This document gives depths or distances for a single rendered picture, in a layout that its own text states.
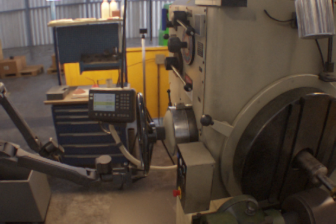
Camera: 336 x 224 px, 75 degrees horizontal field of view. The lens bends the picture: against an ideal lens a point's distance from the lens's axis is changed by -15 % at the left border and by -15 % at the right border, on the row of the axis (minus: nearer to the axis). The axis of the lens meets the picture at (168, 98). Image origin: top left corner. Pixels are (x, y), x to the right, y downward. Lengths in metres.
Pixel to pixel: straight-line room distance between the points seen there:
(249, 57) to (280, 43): 0.14
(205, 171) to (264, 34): 0.52
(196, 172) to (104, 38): 2.28
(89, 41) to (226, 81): 2.26
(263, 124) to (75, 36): 2.46
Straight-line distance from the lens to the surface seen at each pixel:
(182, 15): 1.15
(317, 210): 0.89
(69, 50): 3.03
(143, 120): 0.97
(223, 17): 0.84
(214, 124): 0.88
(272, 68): 0.96
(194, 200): 0.99
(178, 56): 1.25
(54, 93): 2.72
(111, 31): 2.92
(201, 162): 0.90
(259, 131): 0.90
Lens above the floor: 1.86
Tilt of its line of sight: 21 degrees down
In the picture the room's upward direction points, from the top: straight up
